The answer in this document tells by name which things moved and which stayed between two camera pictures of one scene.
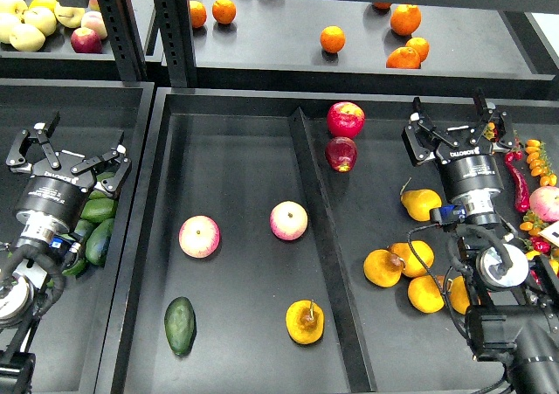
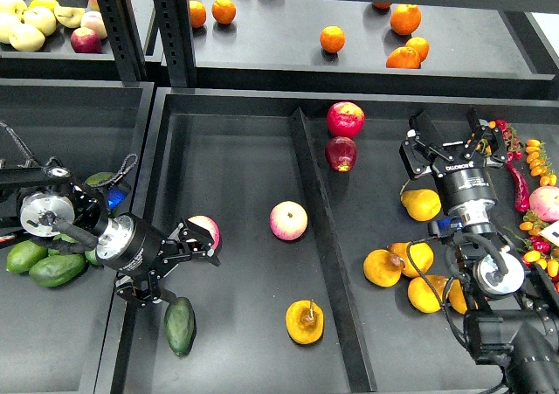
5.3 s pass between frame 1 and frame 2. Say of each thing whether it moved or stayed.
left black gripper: moved
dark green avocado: stayed
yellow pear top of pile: stayed
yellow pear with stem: stayed
